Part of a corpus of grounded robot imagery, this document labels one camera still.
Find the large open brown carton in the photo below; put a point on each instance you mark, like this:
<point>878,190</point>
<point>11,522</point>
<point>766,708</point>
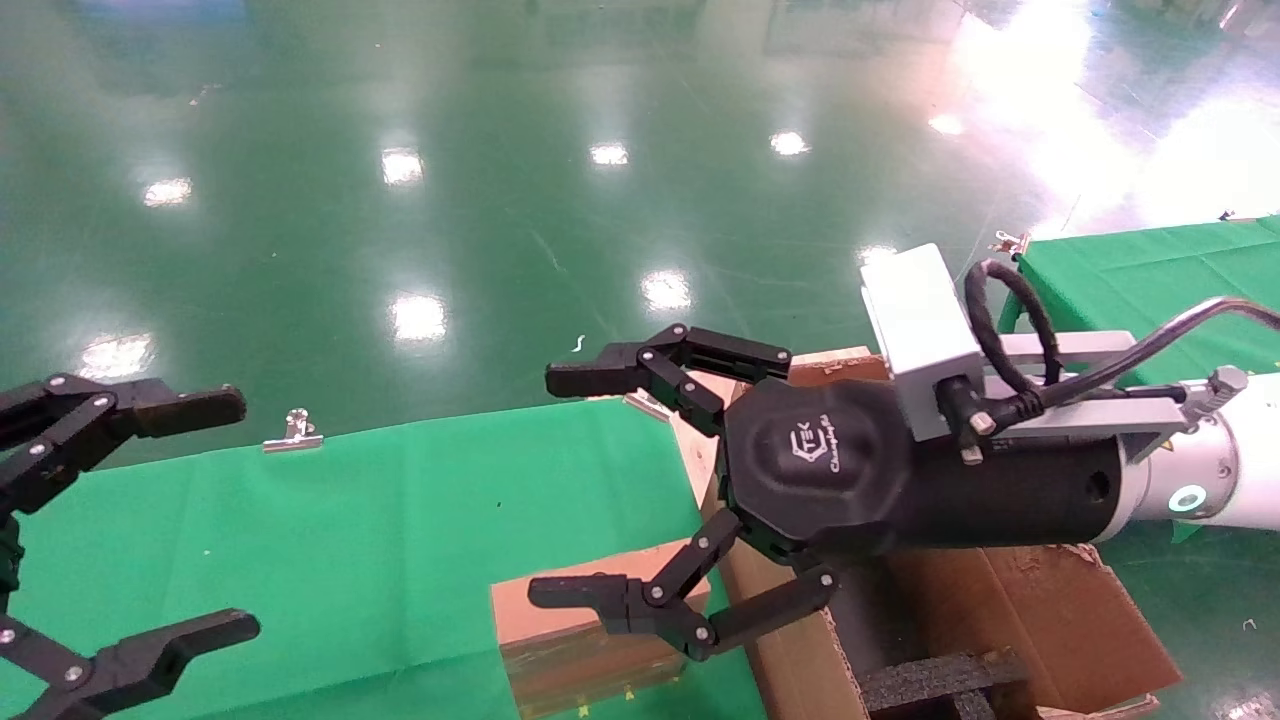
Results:
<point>1060,610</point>

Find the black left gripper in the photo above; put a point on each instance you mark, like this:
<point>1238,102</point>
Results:
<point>8,560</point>

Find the silver metal binder clip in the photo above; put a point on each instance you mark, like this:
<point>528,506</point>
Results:
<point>1010,243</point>
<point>295,432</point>
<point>645,404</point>

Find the small brown cardboard box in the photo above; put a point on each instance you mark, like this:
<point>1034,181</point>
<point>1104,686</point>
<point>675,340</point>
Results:
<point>570,620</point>

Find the large green table cloth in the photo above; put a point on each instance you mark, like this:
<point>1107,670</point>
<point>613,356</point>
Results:
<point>350,550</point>

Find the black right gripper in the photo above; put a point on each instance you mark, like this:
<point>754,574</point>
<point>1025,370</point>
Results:
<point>830,460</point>

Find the green cloth with hanging corner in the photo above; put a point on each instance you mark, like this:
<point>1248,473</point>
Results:
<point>1130,280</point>

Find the black foam insert block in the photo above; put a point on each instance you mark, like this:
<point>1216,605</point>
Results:
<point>940,680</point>

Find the silver camera mount bracket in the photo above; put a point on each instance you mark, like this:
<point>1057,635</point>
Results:
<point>1085,415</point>

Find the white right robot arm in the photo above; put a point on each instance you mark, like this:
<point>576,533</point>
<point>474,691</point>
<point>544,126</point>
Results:
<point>1240,460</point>

